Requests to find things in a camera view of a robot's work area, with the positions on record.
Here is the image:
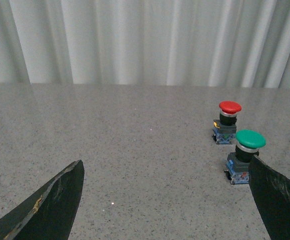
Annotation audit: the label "white pleated curtain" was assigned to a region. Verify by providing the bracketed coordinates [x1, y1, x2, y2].
[0, 0, 290, 88]

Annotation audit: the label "red mushroom push button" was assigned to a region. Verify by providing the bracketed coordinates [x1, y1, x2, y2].
[213, 100, 242, 145]

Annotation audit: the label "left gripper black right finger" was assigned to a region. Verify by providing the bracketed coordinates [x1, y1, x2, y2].
[249, 155, 290, 240]

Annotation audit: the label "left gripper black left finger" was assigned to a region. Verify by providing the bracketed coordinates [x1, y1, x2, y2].
[0, 160, 84, 240]

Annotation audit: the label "green mushroom push button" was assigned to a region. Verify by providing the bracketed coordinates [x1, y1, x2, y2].
[225, 129, 266, 185]

